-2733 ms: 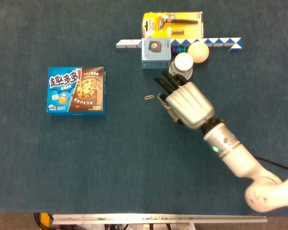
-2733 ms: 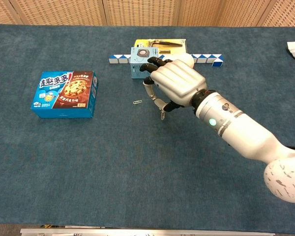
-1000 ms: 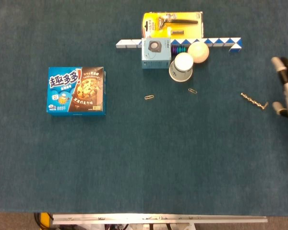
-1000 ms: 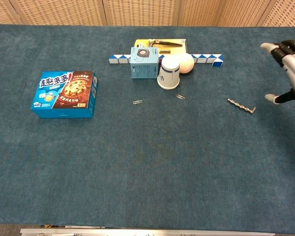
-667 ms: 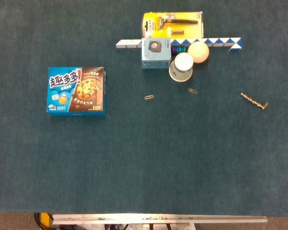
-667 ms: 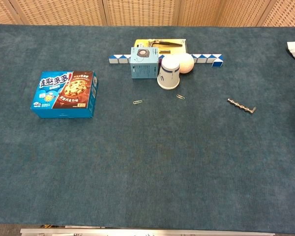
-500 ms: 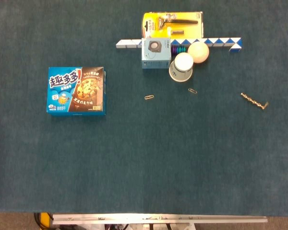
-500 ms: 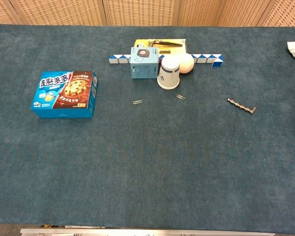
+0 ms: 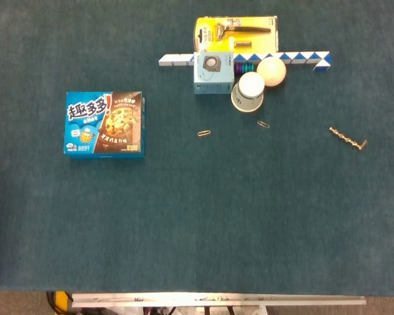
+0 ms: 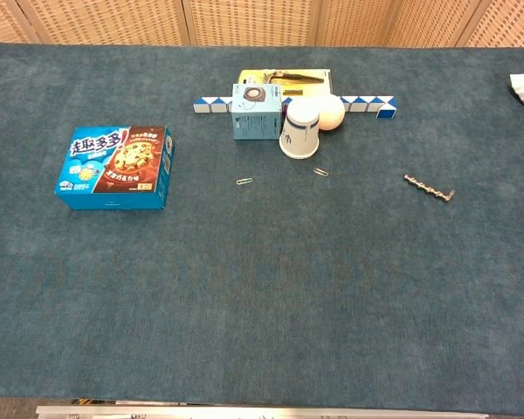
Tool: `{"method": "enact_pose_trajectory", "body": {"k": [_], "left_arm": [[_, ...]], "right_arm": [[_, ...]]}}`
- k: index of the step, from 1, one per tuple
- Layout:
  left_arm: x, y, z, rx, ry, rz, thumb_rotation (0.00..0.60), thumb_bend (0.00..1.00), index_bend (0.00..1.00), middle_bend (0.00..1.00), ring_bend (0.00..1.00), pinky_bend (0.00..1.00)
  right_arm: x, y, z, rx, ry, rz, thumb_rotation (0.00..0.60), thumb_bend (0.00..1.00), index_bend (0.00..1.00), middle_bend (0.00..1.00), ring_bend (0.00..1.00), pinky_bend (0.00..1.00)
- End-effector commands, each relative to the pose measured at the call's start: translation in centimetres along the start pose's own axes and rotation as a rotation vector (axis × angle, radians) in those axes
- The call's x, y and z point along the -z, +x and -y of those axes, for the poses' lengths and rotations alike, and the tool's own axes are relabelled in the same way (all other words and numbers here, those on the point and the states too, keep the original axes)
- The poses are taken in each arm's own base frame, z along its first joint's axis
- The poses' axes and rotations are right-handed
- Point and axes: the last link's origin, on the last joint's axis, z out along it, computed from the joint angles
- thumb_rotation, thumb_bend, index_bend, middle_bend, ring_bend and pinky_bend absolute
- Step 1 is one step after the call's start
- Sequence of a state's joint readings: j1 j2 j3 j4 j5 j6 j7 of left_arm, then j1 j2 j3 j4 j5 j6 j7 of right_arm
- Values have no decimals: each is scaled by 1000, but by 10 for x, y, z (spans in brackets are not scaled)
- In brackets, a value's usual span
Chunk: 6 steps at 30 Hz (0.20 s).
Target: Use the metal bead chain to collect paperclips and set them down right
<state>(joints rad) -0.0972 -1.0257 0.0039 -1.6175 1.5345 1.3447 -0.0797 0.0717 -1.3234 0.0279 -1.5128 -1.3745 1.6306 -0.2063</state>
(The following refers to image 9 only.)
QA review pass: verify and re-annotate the small metal chain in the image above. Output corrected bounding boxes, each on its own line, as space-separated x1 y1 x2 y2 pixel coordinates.
328 126 364 152

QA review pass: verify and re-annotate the white paper cup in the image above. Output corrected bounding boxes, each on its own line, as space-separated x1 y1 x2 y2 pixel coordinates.
230 72 265 114

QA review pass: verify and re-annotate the light blue speaker box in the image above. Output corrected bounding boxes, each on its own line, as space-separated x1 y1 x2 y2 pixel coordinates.
192 51 235 95

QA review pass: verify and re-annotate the blue chocolate chip cookie box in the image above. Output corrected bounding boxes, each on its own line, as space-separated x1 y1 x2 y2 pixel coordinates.
63 91 146 159

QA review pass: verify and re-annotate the cream white ball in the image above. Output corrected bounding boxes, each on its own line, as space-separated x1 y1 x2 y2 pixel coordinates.
256 56 287 87

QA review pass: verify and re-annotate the yellow razor blister pack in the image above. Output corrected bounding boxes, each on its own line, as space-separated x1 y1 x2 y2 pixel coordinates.
193 15 279 54

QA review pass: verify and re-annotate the blue white snake puzzle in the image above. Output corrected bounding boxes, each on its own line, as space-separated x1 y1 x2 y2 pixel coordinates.
158 51 332 72

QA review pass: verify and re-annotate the purple green ring stack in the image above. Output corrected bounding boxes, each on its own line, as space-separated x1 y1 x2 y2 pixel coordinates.
233 60 258 78

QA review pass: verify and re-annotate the aluminium rail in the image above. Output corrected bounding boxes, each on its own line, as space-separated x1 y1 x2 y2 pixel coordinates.
71 293 367 308

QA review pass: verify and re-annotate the yellow cable part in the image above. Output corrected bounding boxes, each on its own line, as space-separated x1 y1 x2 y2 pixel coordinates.
54 290 72 309

